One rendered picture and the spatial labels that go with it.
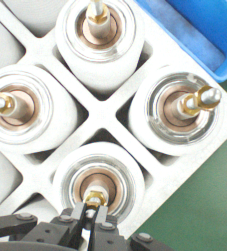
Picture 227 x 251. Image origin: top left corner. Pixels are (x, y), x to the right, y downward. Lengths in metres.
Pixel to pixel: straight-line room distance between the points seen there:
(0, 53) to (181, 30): 0.36
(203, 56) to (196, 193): 0.27
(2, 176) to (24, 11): 0.20
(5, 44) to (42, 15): 0.06
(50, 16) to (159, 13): 0.28
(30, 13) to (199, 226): 0.47
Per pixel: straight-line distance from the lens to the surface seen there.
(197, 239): 0.57
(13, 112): 0.25
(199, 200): 0.55
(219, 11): 0.50
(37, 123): 0.27
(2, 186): 0.35
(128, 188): 0.27
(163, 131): 0.27
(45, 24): 0.38
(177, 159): 0.35
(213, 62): 0.57
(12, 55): 0.38
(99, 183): 0.25
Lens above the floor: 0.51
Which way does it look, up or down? 87 degrees down
